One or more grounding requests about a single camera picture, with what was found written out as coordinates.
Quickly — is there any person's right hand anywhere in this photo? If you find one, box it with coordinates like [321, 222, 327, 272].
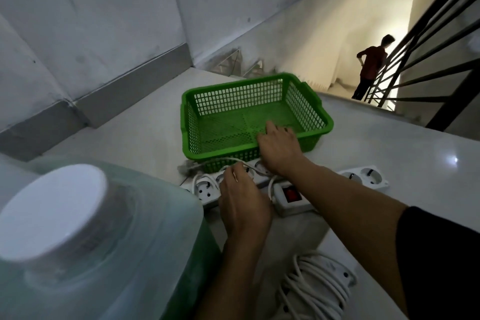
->
[256, 120, 307, 178]

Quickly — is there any person's left hand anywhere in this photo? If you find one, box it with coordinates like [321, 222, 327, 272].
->
[218, 162, 273, 237]

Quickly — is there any green plastic mesh basket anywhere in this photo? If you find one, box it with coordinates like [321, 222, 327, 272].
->
[180, 72, 334, 173]

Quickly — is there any person's left forearm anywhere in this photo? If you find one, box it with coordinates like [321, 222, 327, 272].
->
[194, 229, 271, 320]

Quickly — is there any person's right forearm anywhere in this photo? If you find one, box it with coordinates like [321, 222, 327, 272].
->
[287, 163, 410, 315]

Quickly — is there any clear green water jug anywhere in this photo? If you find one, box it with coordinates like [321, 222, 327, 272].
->
[0, 154, 223, 320]

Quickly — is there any white jug cap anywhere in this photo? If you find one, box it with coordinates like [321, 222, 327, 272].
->
[0, 164, 110, 263]

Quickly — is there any black sleeve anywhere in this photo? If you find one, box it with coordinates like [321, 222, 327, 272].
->
[395, 206, 480, 320]

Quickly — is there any black metal stair railing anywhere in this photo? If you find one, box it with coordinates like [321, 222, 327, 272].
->
[363, 0, 480, 132]

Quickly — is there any white power cable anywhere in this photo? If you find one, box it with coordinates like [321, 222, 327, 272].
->
[179, 157, 279, 204]

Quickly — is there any white power strip red switch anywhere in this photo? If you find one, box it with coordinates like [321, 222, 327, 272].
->
[272, 165, 390, 218]

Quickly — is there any coiled white extension cord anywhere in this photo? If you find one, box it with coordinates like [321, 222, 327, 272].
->
[274, 251, 358, 320]

